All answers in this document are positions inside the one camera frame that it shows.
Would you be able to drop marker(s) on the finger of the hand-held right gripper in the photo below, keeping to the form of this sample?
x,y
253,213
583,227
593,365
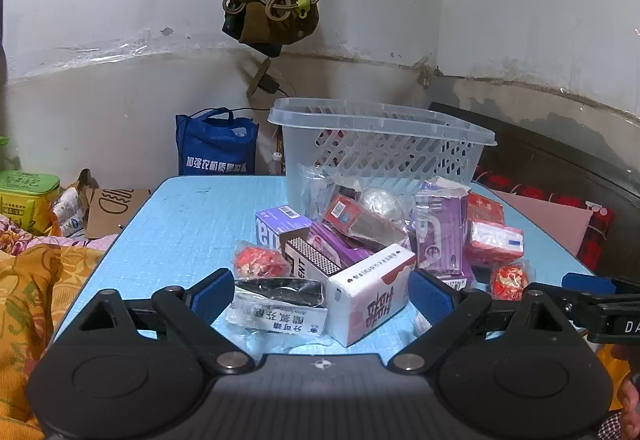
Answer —
x,y
587,282

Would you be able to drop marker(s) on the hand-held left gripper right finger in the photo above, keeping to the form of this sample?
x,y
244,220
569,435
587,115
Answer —
x,y
430,295

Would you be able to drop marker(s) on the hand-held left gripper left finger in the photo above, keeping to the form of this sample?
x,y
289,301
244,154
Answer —
x,y
210,300

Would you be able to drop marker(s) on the clear-wrapped printed packet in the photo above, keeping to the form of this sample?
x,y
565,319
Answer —
x,y
277,312

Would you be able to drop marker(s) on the clear plastic basket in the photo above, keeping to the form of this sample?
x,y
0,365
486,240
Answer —
x,y
400,155

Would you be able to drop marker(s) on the person's right hand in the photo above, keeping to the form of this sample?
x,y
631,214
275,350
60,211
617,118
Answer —
x,y
632,395

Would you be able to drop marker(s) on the red snack packet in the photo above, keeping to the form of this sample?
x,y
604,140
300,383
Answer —
x,y
510,281
257,260

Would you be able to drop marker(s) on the white box with red print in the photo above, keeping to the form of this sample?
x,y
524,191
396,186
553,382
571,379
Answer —
x,y
367,295

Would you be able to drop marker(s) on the tall purple box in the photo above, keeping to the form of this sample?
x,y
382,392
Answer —
x,y
440,230

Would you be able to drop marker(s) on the pink cushion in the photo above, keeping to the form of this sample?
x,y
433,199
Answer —
x,y
550,222

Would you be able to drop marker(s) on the red and white box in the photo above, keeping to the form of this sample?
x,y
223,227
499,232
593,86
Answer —
x,y
495,244

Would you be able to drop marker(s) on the purple packet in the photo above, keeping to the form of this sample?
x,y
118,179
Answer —
x,y
340,247

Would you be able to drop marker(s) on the small purple box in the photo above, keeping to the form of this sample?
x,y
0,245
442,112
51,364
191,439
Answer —
x,y
277,222

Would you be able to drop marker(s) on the red and brown sachet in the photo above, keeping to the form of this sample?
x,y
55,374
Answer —
x,y
357,220

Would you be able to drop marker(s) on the black and white box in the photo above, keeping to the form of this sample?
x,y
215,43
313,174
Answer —
x,y
307,257

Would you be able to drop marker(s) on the plaid clothing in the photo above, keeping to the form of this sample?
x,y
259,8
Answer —
x,y
614,427

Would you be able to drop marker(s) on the dark headboard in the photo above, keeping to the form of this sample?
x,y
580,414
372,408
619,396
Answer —
x,y
560,155

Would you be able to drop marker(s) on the cardboard box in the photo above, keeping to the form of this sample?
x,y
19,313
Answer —
x,y
112,212

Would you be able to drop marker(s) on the clear plastic bag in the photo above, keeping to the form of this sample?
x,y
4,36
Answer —
x,y
315,190

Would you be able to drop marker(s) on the white and blue packet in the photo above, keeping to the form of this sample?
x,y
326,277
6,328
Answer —
x,y
74,226
67,202

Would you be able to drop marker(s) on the blue tote bag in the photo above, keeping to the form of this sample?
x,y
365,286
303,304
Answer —
x,y
215,145

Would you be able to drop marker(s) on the orange floral blanket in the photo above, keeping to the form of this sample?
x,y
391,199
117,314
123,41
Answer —
x,y
35,300

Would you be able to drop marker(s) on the green box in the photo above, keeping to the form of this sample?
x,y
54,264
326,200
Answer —
x,y
25,200

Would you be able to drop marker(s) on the black power adapter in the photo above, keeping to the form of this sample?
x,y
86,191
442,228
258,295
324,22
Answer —
x,y
269,84

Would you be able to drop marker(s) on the brown tape strip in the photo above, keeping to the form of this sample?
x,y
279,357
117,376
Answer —
x,y
257,75

